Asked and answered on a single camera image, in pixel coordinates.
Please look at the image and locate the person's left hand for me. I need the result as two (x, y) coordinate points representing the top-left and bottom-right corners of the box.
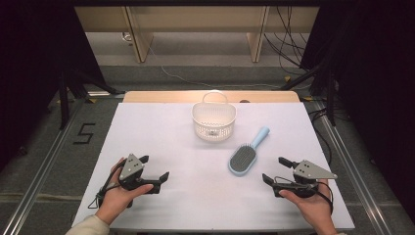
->
(95, 157), (155, 226)

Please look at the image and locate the white table sheet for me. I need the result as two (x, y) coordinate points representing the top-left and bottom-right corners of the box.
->
(71, 102), (356, 231)

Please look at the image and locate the bunch of black cables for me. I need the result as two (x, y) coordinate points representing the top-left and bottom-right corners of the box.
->
(263, 5), (311, 71)

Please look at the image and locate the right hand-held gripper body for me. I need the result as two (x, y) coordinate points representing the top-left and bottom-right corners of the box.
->
(292, 159), (339, 199)

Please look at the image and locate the right hand-held gripper cable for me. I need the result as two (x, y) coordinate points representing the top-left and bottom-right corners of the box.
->
(273, 175), (335, 215)

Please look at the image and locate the metal floor rail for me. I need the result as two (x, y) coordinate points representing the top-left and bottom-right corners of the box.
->
(311, 100), (394, 235)
(0, 97), (86, 235)

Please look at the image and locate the hand-held gripper cable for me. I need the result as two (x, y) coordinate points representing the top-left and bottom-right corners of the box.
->
(273, 175), (335, 215)
(87, 160), (126, 210)

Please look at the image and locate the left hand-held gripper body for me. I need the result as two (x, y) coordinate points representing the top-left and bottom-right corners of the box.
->
(117, 153), (147, 192)

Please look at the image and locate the wooden table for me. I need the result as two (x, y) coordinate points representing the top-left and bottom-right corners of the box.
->
(122, 90), (301, 104)

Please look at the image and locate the black curtain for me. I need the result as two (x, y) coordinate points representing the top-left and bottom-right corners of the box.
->
(0, 0), (106, 170)
(300, 0), (415, 223)

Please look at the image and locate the beige wooden desk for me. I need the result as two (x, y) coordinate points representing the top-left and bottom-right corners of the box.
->
(73, 5), (321, 64)

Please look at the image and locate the white plastic basket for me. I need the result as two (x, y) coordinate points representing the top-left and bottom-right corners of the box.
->
(191, 90), (237, 143)

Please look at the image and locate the left hand-held gripper cable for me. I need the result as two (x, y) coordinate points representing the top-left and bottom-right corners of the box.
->
(87, 160), (126, 210)

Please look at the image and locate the black tripod stand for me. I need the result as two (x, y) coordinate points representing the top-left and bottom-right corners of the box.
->
(279, 63), (337, 127)
(57, 70), (126, 131)

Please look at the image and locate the light blue hairbrush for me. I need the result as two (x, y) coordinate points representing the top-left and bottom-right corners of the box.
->
(227, 125), (271, 177)

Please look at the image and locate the person's right hand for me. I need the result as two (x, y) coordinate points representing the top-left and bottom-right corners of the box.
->
(278, 178), (335, 229)

